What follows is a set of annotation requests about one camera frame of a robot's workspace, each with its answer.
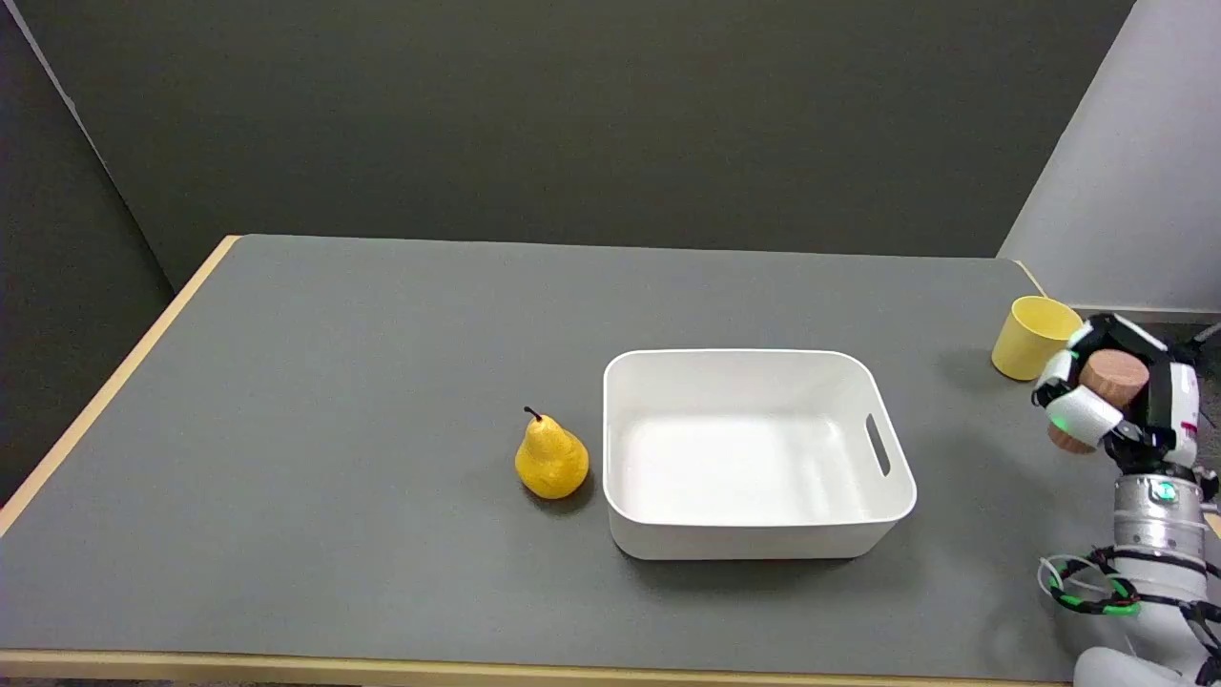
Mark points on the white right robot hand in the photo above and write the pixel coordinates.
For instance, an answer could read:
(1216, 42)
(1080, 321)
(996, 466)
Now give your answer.
(1166, 401)

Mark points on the wooden cylinder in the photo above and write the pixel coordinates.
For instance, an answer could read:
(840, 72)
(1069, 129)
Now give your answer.
(1111, 377)

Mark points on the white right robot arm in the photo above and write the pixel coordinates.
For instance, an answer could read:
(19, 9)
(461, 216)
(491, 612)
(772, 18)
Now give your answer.
(1159, 563)

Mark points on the white plastic box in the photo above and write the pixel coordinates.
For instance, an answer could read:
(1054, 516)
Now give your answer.
(754, 453)

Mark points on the yellow cup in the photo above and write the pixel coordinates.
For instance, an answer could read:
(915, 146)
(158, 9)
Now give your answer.
(1028, 336)

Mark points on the yellow pear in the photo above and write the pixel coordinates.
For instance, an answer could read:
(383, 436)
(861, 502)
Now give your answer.
(550, 460)

